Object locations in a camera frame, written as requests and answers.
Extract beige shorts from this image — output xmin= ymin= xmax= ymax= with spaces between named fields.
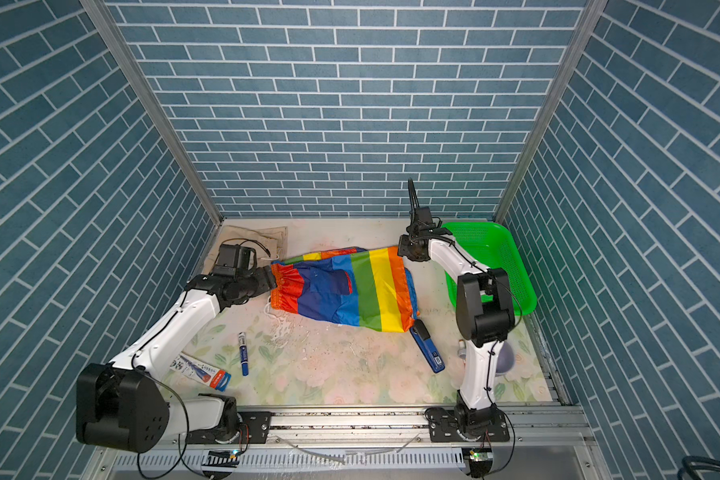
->
xmin=204 ymin=225 xmax=288 ymax=270

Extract multicolour shorts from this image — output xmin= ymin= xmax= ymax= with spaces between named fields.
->
xmin=270 ymin=246 xmax=417 ymax=333

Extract green plastic basket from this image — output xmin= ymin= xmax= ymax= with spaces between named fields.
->
xmin=443 ymin=221 xmax=537 ymax=317

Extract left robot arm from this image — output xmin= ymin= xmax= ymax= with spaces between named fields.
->
xmin=76 ymin=266 xmax=276 ymax=453

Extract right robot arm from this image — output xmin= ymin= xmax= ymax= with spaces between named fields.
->
xmin=398 ymin=234 xmax=516 ymax=437

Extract blue marker pen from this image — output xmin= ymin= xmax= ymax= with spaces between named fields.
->
xmin=238 ymin=332 xmax=249 ymax=376

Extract blue stapler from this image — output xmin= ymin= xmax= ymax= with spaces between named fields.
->
xmin=410 ymin=319 xmax=445 ymax=373

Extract red blue small packet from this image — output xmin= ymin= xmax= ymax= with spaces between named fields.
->
xmin=170 ymin=354 xmax=231 ymax=392

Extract grey bowl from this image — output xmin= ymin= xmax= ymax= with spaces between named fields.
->
xmin=496 ymin=341 xmax=515 ymax=376

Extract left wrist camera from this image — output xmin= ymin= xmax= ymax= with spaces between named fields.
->
xmin=211 ymin=244 xmax=257 ymax=277

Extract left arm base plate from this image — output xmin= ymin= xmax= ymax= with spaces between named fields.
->
xmin=214 ymin=411 xmax=272 ymax=446

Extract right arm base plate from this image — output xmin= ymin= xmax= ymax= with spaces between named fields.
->
xmin=424 ymin=406 xmax=511 ymax=444

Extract aluminium front rail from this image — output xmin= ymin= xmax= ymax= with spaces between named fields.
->
xmin=82 ymin=404 xmax=610 ymax=479

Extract white cable tie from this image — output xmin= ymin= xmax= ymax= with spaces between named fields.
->
xmin=275 ymin=435 xmax=422 ymax=465

